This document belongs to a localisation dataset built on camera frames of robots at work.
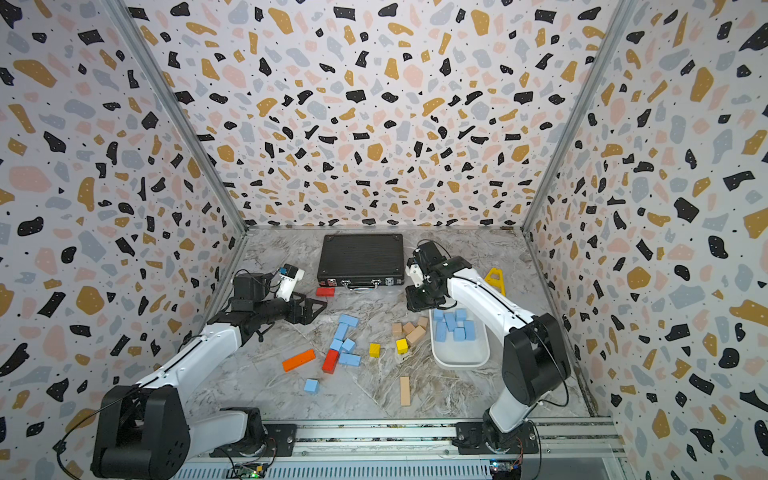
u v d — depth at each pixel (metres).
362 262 1.05
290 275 0.75
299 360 0.87
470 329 0.93
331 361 0.86
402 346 0.88
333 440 0.75
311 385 0.81
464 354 0.90
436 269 0.62
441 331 0.92
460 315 0.95
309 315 0.76
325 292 1.02
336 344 0.88
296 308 0.75
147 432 0.40
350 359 0.86
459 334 0.91
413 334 0.90
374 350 0.87
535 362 0.45
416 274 0.81
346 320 0.95
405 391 0.82
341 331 0.93
